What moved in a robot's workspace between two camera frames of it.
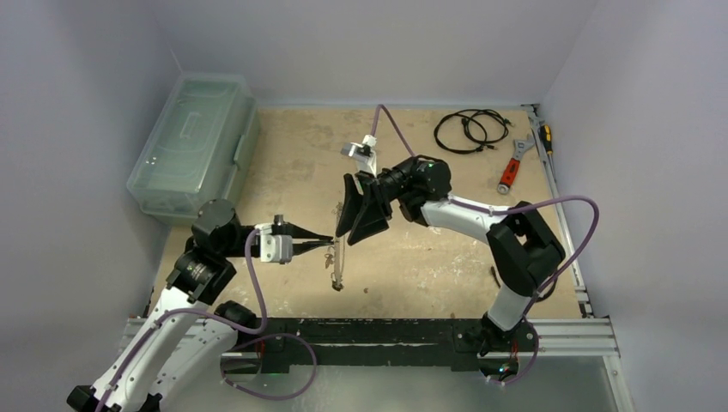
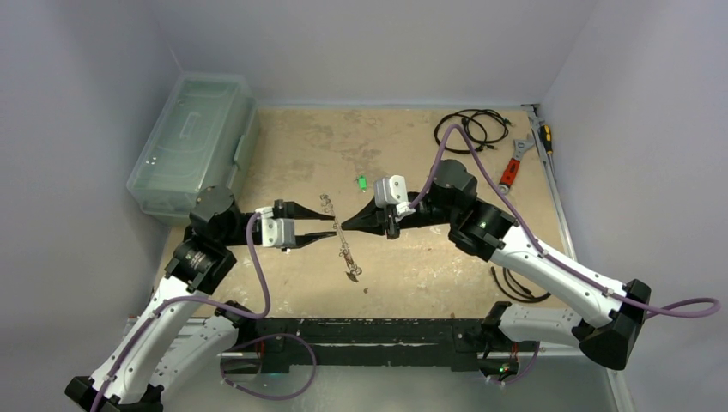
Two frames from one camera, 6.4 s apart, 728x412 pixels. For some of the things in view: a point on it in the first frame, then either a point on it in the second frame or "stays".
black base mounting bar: [381, 342] stays
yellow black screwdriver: [546, 134] stays
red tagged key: [329, 259] -> [352, 277]
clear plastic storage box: [204, 148] stays
